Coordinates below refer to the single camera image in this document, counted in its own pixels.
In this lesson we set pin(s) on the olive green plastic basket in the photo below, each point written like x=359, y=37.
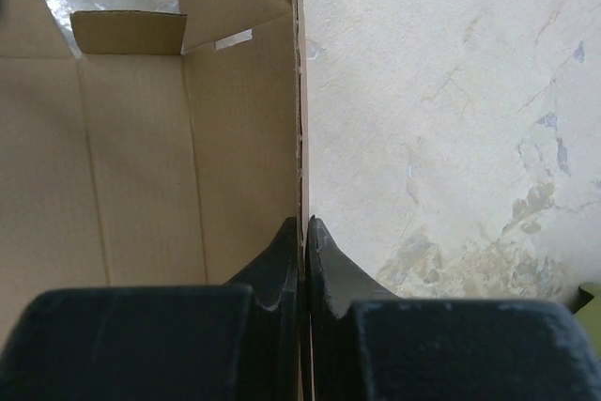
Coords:
x=585, y=294

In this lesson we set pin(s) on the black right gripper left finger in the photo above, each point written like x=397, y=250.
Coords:
x=236, y=341

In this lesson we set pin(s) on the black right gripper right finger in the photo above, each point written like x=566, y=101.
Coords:
x=368, y=344

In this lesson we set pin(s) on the brown cardboard box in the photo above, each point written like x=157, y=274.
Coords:
x=159, y=149

